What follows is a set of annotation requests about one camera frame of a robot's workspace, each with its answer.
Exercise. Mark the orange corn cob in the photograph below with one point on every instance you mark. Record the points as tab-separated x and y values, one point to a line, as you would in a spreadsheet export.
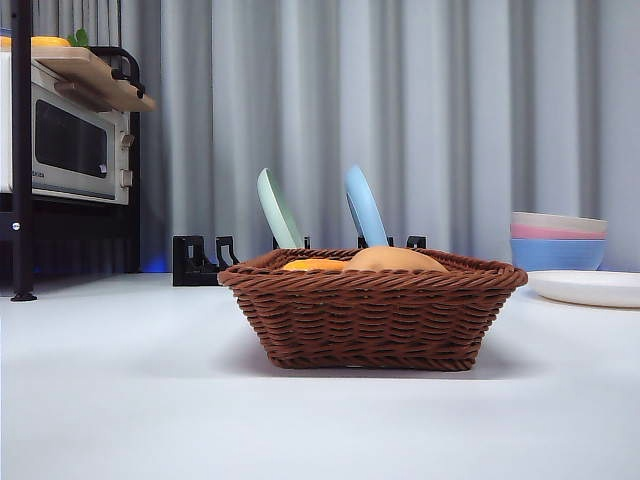
315	265

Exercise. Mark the brown wicker basket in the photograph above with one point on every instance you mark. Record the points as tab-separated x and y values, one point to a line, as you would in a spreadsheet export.
370	320

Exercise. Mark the beige bowl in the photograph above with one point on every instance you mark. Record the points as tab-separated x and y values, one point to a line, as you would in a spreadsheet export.
550	217

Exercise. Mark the grey curtain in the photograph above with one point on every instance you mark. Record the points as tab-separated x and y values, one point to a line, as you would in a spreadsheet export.
400	100

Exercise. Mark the black metal shelf frame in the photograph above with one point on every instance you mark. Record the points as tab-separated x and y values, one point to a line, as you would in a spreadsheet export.
22	150

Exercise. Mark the black plate rack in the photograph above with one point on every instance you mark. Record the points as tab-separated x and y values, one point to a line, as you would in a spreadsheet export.
195	260

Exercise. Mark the tan potato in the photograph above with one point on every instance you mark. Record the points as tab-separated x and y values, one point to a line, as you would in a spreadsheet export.
395	260

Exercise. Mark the wooden cutting board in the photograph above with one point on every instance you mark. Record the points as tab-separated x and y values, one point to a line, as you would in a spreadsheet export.
100	80

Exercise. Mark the white plate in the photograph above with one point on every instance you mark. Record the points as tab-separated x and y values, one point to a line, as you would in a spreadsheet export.
590	290

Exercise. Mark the green leaf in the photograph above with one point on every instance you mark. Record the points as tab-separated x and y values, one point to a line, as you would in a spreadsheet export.
80	37

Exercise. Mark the yellow fruit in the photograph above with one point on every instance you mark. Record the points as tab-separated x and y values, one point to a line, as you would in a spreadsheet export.
50	41

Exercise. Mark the blue bowl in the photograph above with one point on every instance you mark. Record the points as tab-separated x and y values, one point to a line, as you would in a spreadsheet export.
560	255

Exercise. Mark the light blue plate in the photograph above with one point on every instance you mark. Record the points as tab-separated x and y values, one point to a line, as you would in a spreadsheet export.
365	210

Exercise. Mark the white toaster oven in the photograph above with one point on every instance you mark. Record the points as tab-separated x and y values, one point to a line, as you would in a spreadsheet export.
70	140

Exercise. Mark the pink bowl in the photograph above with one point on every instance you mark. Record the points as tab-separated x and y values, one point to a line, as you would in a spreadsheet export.
550	231

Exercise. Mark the pale green plate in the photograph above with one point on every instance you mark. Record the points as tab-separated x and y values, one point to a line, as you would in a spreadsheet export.
280	215

